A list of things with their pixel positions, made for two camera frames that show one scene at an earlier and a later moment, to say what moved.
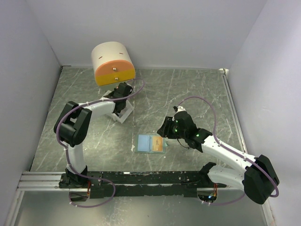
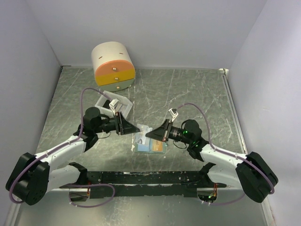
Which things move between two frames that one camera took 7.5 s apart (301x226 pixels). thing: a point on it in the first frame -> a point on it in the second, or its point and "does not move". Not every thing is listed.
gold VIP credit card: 157,143 does not move
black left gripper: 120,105 -> 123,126
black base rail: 141,183 does not move
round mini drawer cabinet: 113,63 does not move
